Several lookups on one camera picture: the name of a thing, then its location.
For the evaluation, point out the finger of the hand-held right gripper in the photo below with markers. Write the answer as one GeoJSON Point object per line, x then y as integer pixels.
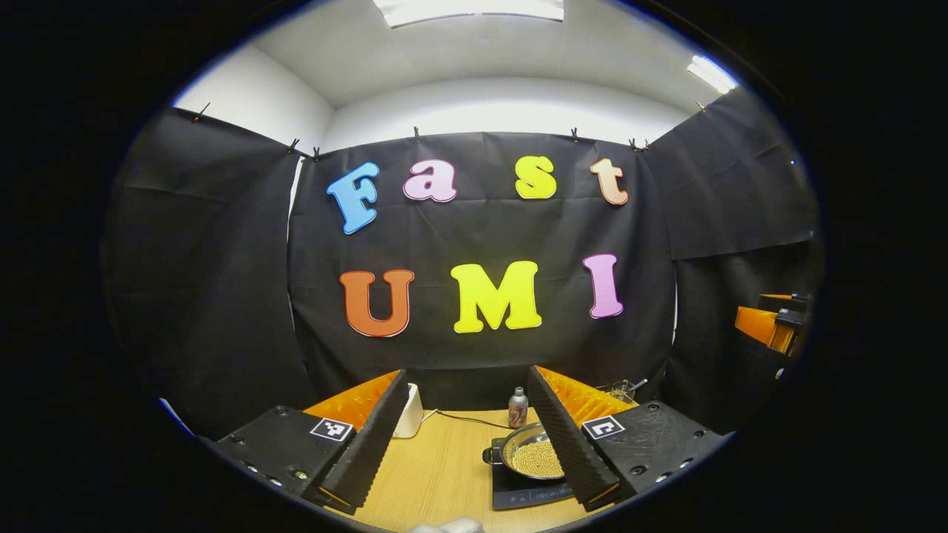
{"type": "Point", "coordinates": [796, 303]}
{"type": "Point", "coordinates": [755, 326]}

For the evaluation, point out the silver drink bottle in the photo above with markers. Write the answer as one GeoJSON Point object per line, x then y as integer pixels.
{"type": "Point", "coordinates": [518, 411]}

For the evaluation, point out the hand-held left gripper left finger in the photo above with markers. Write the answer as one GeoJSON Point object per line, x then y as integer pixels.
{"type": "Point", "coordinates": [370, 444]}

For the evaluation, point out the steel pot with beans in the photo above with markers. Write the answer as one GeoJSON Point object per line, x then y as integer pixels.
{"type": "Point", "coordinates": [537, 459]}

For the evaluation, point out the black induction cooktop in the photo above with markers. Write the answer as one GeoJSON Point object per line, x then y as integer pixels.
{"type": "Point", "coordinates": [518, 492]}

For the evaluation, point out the white toaster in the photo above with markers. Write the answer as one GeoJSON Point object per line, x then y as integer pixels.
{"type": "Point", "coordinates": [411, 414]}

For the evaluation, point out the large ceiling light panel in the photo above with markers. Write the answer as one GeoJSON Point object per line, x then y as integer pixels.
{"type": "Point", "coordinates": [466, 9]}

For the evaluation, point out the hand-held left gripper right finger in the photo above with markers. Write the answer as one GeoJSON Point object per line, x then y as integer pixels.
{"type": "Point", "coordinates": [566, 444]}

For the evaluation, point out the small ceiling light panel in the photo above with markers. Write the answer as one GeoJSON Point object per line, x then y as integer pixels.
{"type": "Point", "coordinates": [711, 74]}

